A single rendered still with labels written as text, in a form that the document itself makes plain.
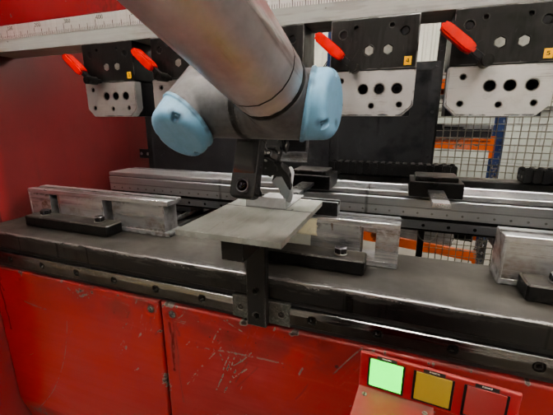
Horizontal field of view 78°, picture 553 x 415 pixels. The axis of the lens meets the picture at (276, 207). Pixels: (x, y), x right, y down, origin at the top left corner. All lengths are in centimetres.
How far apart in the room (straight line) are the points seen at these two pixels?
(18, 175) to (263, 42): 110
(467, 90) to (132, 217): 81
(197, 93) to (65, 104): 102
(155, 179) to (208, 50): 100
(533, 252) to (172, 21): 68
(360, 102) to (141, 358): 78
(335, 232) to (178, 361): 48
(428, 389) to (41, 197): 109
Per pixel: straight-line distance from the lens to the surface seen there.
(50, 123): 137
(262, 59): 28
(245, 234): 52
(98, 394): 118
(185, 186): 116
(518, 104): 69
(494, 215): 99
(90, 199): 107
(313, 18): 71
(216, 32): 25
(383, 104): 67
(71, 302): 106
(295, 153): 74
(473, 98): 67
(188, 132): 41
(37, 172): 134
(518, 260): 76
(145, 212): 95
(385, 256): 73
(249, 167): 57
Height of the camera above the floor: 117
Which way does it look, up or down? 15 degrees down
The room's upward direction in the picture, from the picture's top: straight up
